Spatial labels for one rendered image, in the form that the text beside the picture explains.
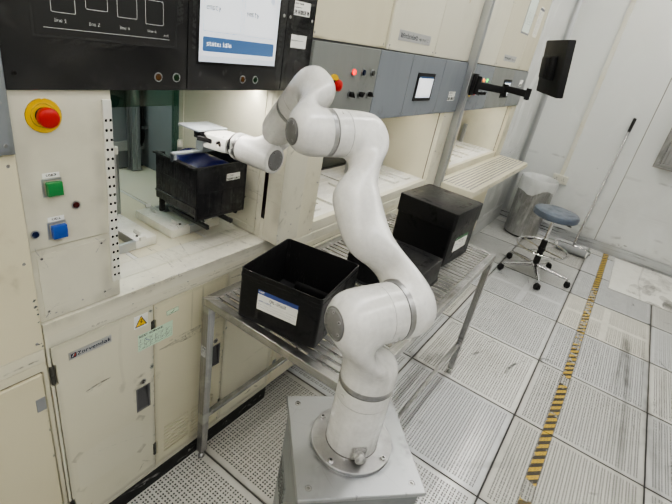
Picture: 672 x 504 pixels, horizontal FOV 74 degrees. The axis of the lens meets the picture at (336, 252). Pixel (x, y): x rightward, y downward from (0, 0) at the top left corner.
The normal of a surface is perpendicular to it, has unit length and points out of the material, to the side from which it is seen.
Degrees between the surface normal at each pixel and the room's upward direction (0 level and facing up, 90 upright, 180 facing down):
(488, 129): 90
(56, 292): 90
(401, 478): 0
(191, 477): 0
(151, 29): 90
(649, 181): 90
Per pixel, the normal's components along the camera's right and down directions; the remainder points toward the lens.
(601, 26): -0.57, 0.28
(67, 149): 0.81, 0.38
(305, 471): 0.17, -0.88
